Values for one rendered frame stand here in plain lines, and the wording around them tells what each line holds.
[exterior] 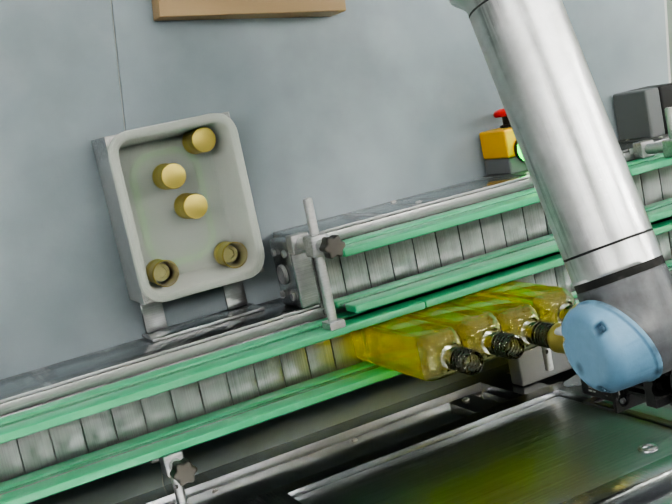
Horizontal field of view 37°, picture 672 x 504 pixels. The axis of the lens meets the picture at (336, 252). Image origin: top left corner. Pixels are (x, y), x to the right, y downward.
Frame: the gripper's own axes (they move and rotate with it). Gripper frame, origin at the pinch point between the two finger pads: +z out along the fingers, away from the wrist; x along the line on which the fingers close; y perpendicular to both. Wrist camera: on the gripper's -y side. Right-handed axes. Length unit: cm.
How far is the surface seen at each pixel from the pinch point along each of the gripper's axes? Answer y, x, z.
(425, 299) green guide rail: 6.1, -4.5, 22.8
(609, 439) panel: -1.5, 12.3, -0.6
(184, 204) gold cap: 31, -23, 37
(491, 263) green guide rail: -4.8, -6.6, 22.5
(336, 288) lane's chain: 15.0, -7.7, 30.4
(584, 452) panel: 2.7, 12.3, -1.2
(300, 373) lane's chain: 22.7, 1.9, 30.4
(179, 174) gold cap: 31, -27, 37
